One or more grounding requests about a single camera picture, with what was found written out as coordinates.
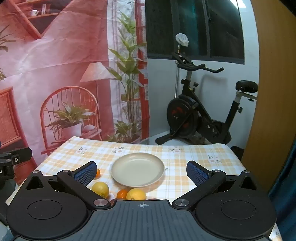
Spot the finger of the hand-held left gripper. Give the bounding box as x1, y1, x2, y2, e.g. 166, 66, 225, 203
6, 148, 33, 166

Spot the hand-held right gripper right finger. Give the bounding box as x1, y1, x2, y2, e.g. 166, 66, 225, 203
172, 161, 259, 211

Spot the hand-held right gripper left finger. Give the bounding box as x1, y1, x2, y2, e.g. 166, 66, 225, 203
24, 161, 112, 211

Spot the yellow lemon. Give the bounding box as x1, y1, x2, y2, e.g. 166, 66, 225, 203
126, 188, 147, 201
92, 182, 110, 197

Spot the beige plate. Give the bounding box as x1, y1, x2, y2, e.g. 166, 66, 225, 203
111, 153, 165, 188

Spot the orange checked tablecloth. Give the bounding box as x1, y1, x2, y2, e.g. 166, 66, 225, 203
6, 136, 282, 241

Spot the brown slipper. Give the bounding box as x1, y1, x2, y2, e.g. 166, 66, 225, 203
190, 136, 207, 145

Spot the black exercise bike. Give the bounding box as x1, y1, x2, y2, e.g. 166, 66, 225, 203
155, 52, 258, 146

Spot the dark blue curtain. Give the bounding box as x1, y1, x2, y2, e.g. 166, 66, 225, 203
268, 139, 296, 241

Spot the wooden door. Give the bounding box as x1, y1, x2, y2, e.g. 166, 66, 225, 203
240, 0, 296, 193

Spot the printed backdrop cloth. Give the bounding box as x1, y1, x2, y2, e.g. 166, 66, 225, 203
0, 0, 151, 186

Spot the dark window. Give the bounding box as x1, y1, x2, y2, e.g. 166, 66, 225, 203
144, 0, 245, 65

